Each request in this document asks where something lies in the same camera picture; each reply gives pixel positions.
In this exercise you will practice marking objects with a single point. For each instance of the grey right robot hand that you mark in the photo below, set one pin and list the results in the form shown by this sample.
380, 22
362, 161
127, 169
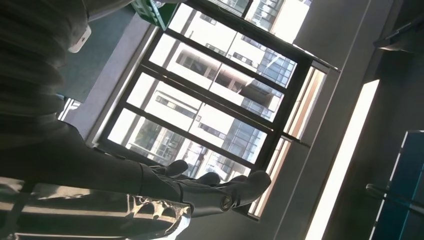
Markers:
99, 169

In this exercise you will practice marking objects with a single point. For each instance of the white rounded cover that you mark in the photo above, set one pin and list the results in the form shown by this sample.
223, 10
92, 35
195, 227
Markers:
81, 39

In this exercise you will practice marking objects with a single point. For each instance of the black framed window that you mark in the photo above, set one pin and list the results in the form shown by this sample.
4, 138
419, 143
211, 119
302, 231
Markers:
212, 96

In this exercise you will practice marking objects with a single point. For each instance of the green sign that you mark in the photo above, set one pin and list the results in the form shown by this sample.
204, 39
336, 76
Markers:
155, 11

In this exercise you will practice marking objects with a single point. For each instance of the long ceiling light strip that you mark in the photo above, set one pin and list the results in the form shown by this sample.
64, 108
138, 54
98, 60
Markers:
344, 159

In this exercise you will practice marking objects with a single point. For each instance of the blue panel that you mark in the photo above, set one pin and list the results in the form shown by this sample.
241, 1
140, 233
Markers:
402, 188

